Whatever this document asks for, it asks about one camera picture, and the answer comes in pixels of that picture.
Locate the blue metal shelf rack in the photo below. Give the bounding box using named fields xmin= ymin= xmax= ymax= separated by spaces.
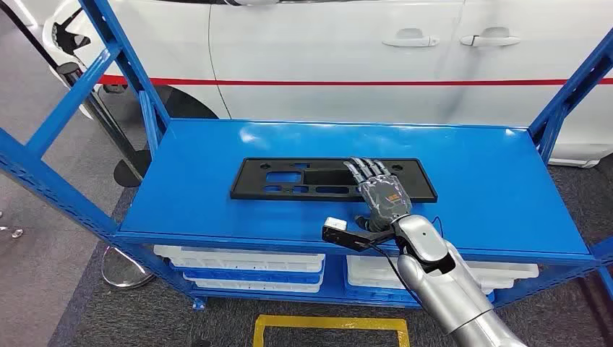
xmin=0 ymin=0 xmax=613 ymax=312

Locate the black plastic plate frame part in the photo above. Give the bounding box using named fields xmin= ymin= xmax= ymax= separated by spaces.
xmin=229 ymin=157 xmax=439 ymax=204

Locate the black barrier belt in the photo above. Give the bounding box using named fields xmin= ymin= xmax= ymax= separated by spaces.
xmin=0 ymin=0 xmax=63 ymax=70

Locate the yellow floor tape square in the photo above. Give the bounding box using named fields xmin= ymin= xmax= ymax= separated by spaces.
xmin=252 ymin=314 xmax=411 ymax=347

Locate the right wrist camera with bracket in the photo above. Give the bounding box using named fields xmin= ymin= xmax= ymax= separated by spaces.
xmin=322 ymin=216 xmax=398 ymax=253

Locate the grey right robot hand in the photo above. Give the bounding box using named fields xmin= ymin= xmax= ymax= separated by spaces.
xmin=343 ymin=157 xmax=413 ymax=234

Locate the white car with red stripe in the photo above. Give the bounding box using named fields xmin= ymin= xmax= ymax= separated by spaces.
xmin=19 ymin=0 xmax=613 ymax=168

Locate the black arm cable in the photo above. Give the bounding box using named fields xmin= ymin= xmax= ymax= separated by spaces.
xmin=369 ymin=241 xmax=425 ymax=307

